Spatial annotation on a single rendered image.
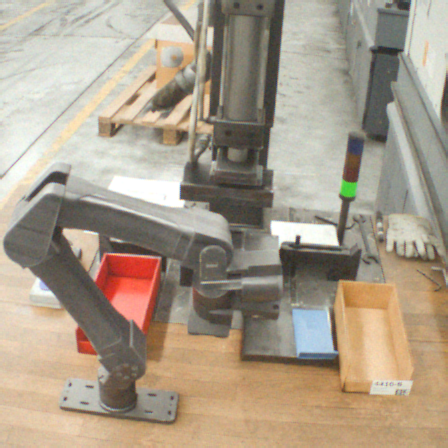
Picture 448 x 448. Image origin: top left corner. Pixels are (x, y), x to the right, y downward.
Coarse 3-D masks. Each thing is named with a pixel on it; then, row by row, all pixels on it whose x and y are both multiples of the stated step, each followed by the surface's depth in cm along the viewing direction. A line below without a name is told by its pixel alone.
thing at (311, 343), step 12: (300, 312) 124; (312, 312) 125; (324, 312) 125; (300, 324) 121; (324, 324) 122; (300, 336) 118; (312, 336) 118; (324, 336) 119; (300, 348) 115; (312, 348) 115; (324, 348) 116
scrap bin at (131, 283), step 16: (112, 256) 132; (128, 256) 131; (144, 256) 131; (112, 272) 134; (128, 272) 133; (144, 272) 133; (160, 272) 132; (112, 288) 130; (128, 288) 131; (144, 288) 131; (128, 304) 126; (144, 304) 127; (144, 320) 115; (80, 336) 113; (80, 352) 113
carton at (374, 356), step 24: (360, 288) 127; (384, 288) 126; (336, 312) 126; (360, 312) 128; (384, 312) 129; (360, 336) 122; (384, 336) 122; (360, 360) 116; (384, 360) 116; (408, 360) 108; (360, 384) 108; (384, 384) 107; (408, 384) 107
